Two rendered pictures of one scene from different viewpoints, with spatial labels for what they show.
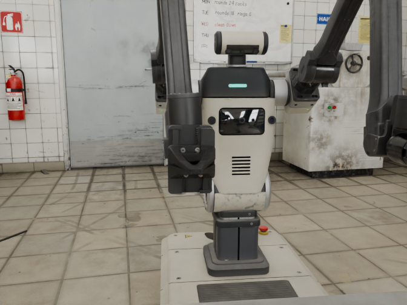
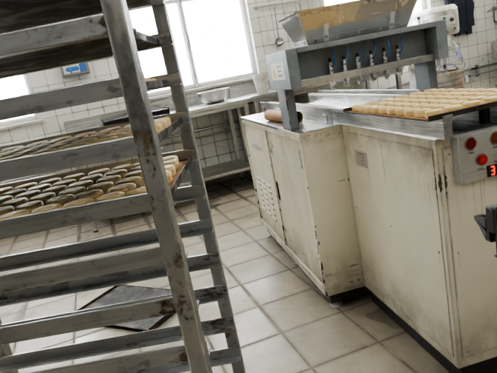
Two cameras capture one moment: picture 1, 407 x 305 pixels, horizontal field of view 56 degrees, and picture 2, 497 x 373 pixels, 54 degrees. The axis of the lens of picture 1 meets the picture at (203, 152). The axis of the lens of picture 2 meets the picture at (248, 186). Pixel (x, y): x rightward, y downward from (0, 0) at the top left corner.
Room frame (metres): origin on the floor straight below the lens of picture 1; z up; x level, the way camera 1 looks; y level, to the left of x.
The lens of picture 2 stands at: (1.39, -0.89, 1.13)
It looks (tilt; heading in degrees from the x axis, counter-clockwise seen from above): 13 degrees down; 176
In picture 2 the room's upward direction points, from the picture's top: 11 degrees counter-clockwise
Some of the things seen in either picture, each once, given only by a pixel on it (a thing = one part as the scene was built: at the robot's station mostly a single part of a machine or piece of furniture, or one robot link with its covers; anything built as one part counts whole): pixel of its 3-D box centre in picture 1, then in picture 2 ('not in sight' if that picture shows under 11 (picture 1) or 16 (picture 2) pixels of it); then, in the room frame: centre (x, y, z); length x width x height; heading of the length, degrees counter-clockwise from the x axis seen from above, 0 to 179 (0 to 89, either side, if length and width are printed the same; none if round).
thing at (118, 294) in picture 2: not in sight; (132, 305); (-1.13, -1.47, 0.01); 0.60 x 0.40 x 0.03; 54
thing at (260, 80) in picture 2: not in sight; (262, 83); (-3.50, -0.24, 0.98); 0.20 x 0.14 x 0.20; 52
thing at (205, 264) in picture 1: (234, 269); not in sight; (1.26, -0.11, 0.24); 0.68 x 0.53 x 0.41; 6
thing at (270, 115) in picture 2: not in sight; (282, 116); (-1.11, -0.48, 0.87); 0.40 x 0.06 x 0.06; 12
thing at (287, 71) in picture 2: not in sight; (356, 76); (-0.80, -0.17, 1.01); 0.72 x 0.33 x 0.34; 96
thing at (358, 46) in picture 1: (336, 49); not in sight; (3.87, -1.31, 1.23); 0.58 x 0.19 x 0.07; 12
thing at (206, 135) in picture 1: (192, 156); not in sight; (0.51, 0.01, 0.79); 0.09 x 0.07 x 0.07; 6
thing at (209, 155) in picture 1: (192, 173); not in sight; (0.51, 0.01, 0.76); 0.09 x 0.07 x 0.07; 6
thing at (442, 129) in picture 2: not in sight; (322, 112); (-0.90, -0.33, 0.87); 2.01 x 0.03 x 0.07; 6
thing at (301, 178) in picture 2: not in sight; (336, 182); (-1.27, -0.22, 0.42); 1.28 x 0.72 x 0.84; 6
